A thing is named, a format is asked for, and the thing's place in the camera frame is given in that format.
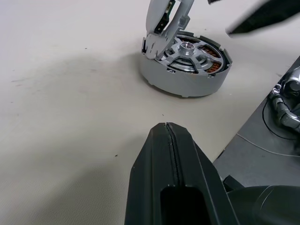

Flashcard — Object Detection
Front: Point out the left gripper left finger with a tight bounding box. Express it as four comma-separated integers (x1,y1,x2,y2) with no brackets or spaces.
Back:
124,121,179,225

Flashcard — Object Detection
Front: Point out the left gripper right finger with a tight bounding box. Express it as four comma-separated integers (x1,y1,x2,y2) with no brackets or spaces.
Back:
167,122,240,225

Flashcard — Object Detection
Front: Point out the motor rotor with silver spokes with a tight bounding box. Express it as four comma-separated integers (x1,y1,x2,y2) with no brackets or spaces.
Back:
164,35,225,77

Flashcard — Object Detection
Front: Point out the grey plastic cover piece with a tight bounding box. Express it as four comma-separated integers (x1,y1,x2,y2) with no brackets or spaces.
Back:
142,0,195,60

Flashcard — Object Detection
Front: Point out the grey motor stator housing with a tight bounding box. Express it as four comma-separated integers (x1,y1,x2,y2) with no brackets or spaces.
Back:
140,30,234,98

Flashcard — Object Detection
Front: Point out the black rounded block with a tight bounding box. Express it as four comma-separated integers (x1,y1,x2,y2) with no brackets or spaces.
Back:
222,175,300,225

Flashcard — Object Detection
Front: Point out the thin white cable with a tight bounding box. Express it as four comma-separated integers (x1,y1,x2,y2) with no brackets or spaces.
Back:
235,133,300,158

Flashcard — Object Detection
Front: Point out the thin black looped cable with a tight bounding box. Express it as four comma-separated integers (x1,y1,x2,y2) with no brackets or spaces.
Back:
262,99,300,141

